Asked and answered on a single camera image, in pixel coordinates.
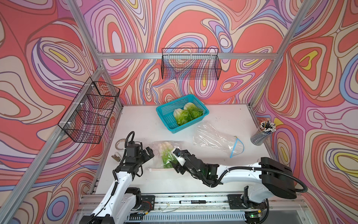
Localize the zip bag with pink slider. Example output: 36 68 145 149
147 141 184 172

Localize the zip bag with blue slider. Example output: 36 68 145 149
193 122 245 158

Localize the chinese cabbage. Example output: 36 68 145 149
184 102 204 119
173 108 192 126

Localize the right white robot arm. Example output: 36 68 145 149
171 148 308 208

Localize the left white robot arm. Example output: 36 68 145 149
79 141 154 224

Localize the cabbage in pink-slider bag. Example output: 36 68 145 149
158 141 178 169

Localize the small brown clip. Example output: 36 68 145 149
111 152 121 162

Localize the white tape roll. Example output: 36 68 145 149
115 139 125 151

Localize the teal plastic basket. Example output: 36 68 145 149
156 94 209 133

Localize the clear cup of pencils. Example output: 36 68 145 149
250 121 276 146

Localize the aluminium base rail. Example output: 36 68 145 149
71 191 311 224

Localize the left black wire basket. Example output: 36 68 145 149
58 77 120 144

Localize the black wire basket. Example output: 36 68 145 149
58 77 120 144
161 47 222 80

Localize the back black wire basket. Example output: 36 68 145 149
161 47 222 80

